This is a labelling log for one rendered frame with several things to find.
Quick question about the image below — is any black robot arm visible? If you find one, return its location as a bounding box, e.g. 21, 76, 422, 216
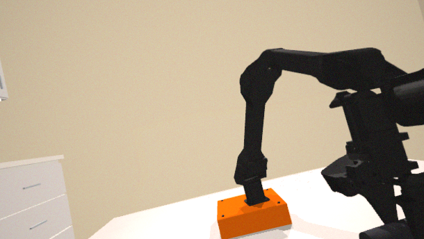
234, 47, 424, 206

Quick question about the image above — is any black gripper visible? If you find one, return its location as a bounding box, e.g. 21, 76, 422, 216
346, 126, 424, 239

